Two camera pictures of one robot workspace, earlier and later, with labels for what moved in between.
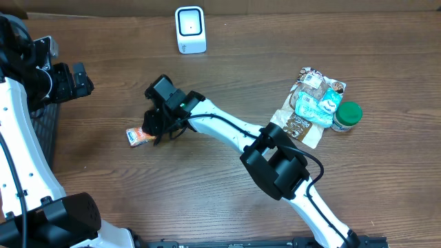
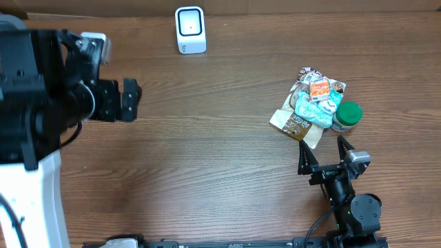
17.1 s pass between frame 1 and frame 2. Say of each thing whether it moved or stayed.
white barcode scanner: stayed
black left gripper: moved
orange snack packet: moved
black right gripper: moved
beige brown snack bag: stayed
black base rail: stayed
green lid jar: stayed
